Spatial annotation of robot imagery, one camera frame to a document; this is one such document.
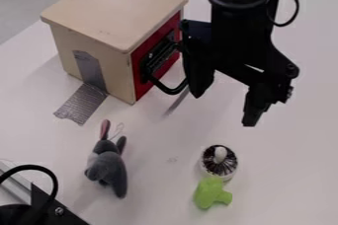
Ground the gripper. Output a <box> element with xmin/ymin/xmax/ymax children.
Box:
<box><xmin>181</xmin><ymin>19</ymin><xmax>301</xmax><ymax>127</ymax></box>

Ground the wooden cabinet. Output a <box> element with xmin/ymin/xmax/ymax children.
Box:
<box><xmin>40</xmin><ymin>0</ymin><xmax>191</xmax><ymax>106</ymax></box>

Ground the grey tape strip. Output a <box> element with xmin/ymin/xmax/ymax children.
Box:
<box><xmin>52</xmin><ymin>49</ymin><xmax>110</xmax><ymax>126</ymax></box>

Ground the grey plush rabbit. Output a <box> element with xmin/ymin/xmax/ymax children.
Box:
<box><xmin>83</xmin><ymin>118</ymin><xmax>129</xmax><ymax>199</ymax></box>

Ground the red drawer with black handle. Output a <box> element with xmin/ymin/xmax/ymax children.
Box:
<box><xmin>128</xmin><ymin>10</ymin><xmax>192</xmax><ymax>102</ymax></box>

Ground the black cable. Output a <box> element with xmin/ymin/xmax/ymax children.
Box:
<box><xmin>0</xmin><ymin>164</ymin><xmax>61</xmax><ymax>203</ymax></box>

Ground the black metal bracket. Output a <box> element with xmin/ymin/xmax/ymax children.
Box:
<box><xmin>0</xmin><ymin>183</ymin><xmax>92</xmax><ymax>225</ymax></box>

